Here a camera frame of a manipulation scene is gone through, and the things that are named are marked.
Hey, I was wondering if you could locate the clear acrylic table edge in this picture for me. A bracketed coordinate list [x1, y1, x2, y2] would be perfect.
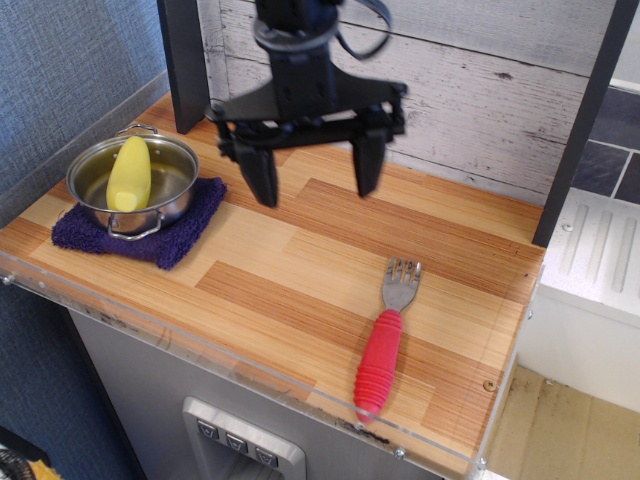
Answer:
[1, 251, 524, 479]

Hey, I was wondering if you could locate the right dark vertical post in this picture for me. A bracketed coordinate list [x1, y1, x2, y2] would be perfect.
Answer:
[532, 0, 639, 248]

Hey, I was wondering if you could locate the white ribbed sink unit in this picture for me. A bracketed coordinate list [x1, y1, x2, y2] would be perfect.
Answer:
[517, 189, 639, 411]

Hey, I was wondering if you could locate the yellow toy banana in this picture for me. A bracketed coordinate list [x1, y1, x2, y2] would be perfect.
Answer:
[106, 136, 151, 213]

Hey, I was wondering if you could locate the red handled metal fork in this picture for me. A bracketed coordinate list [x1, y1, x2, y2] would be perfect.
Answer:
[353, 257, 422, 424]

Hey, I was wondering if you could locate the silver panel with buttons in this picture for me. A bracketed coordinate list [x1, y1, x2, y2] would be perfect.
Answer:
[182, 396, 307, 479]

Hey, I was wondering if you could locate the small stainless steel pot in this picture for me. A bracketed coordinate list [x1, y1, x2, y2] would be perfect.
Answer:
[66, 124, 200, 241]

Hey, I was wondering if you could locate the left dark vertical post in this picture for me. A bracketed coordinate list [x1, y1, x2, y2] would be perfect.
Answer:
[156, 0, 210, 134]

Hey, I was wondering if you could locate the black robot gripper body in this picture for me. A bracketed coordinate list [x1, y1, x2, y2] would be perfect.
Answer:
[211, 44, 406, 161]

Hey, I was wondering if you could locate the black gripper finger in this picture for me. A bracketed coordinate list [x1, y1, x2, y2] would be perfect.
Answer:
[352, 130, 386, 197]
[237, 147, 278, 208]

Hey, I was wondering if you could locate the dark vertical post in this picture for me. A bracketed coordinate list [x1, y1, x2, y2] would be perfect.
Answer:
[156, 0, 210, 134]
[532, 0, 639, 248]

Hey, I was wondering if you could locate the purple folded cloth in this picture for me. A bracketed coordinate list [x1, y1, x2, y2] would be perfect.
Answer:
[51, 177, 227, 270]

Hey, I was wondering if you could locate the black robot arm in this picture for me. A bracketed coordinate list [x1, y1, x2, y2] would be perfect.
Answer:
[208, 1, 407, 207]

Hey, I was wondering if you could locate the yellow black object bottom left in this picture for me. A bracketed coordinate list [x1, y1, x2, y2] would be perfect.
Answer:
[1, 448, 62, 480]

